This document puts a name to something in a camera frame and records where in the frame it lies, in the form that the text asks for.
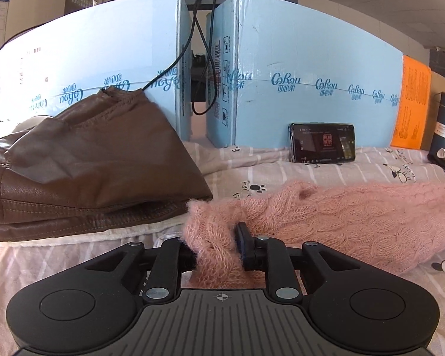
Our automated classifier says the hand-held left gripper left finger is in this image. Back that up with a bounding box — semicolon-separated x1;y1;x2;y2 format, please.
86;237;198;303

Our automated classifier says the striped cartoon print bed sheet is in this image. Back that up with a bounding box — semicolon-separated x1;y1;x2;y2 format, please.
0;139;445;356

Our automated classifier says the brown leather jacket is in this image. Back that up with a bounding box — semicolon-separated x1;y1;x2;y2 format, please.
0;86;214;243

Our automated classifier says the pink knitted sweater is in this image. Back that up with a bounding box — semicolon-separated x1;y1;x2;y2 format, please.
182;180;445;290

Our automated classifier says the black smartphone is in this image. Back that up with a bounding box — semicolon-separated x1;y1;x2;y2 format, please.
288;122;357;163

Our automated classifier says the light blue cardboard box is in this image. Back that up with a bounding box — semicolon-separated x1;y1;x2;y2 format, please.
206;0;405;149
0;0;191;142

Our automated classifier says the brown taped cardboard box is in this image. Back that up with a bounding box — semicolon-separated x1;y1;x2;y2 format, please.
421;70;445;152

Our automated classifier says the dark blue thermos bottle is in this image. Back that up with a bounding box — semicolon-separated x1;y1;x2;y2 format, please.
428;92;445;162

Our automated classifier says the orange box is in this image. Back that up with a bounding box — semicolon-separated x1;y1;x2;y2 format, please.
390;55;433;151

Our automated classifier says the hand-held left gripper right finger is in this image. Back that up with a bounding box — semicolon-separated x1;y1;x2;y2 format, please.
235;222;357;301

